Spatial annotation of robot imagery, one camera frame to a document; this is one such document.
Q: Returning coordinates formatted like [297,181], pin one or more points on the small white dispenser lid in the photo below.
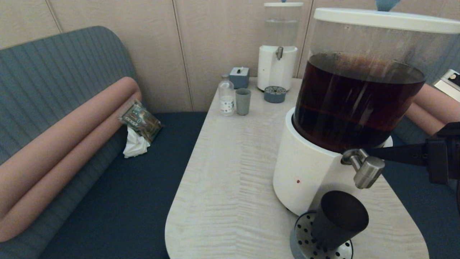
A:
[283,4]

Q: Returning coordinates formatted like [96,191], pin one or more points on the small blue drip tray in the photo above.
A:
[275,95]

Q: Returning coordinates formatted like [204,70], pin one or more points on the large silver drip tray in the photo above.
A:
[302,245]

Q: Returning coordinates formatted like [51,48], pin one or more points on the crumpled white tissue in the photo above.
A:
[134,145]

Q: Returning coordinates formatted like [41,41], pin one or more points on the dark teal seat cushion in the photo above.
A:
[424,216]
[143,180]

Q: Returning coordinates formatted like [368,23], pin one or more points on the black cup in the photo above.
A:
[337,220]

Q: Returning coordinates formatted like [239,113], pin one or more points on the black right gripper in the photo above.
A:
[444,158]

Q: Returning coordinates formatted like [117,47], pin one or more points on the grey-blue cup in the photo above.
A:
[243,102]

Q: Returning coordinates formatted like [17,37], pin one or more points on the large dark tea dispenser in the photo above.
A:
[323,115]

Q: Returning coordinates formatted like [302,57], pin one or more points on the small clear water dispenser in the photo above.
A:
[275,72]

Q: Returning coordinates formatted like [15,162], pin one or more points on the small blue box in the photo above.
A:
[239,78]

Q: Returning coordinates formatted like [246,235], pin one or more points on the ribbed grey-blue bench backrest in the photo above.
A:
[54,72]
[408,131]

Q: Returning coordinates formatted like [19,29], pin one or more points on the small metal dispenser tap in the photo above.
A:
[279,53]

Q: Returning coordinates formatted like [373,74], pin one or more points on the clear plastic bottle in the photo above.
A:
[226,97]

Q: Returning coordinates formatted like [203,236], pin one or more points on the large metal dispenser tap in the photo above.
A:
[368,173]

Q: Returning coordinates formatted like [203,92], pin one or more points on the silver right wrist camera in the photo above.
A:
[449,86]

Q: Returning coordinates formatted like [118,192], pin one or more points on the large white dispenser lid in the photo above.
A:
[377,19]

